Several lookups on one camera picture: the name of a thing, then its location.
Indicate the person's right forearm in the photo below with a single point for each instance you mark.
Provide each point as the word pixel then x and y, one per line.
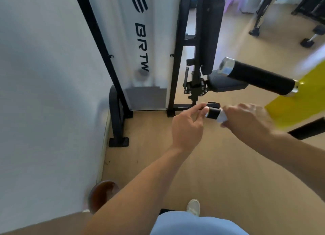
pixel 292 153

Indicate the orange bucket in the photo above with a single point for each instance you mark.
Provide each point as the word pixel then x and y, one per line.
pixel 101 194

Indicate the person's left forearm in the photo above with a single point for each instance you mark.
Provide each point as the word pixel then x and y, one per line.
pixel 139 191

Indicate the white shoe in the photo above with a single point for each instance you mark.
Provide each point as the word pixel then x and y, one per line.
pixel 193 207

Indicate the yellow fitness equipment arm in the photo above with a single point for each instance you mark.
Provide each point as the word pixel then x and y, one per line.
pixel 297 107

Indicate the person's left hand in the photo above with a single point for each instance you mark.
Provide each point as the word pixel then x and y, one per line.
pixel 188 130

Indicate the white wet wipe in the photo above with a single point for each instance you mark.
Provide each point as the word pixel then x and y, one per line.
pixel 222 116

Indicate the black yellow gym machine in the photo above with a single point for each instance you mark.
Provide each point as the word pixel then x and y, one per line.
pixel 307 42

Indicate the person's light blue clothing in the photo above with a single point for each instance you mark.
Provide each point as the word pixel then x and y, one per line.
pixel 195 226

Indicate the white water dispenser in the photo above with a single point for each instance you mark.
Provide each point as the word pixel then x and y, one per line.
pixel 254 1

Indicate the person's right hand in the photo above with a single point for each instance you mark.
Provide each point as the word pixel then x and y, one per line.
pixel 246 123

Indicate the black padded bench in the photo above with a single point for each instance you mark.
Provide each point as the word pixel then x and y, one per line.
pixel 209 31

